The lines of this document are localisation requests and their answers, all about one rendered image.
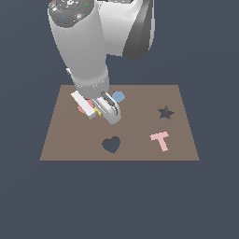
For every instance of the small yellow block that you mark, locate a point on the small yellow block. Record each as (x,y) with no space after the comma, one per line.
(98,112)

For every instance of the light blue round block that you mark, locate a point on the light blue round block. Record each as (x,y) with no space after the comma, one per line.
(119,97)

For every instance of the brown slotted board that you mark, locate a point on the brown slotted board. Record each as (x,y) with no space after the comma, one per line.
(133,146)

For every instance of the pink T-shaped block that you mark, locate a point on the pink T-shaped block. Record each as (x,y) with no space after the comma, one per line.
(161,139)

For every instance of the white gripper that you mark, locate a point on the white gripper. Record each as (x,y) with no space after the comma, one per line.
(82,103)

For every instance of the red block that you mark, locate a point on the red block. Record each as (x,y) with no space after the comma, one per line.
(82,108)

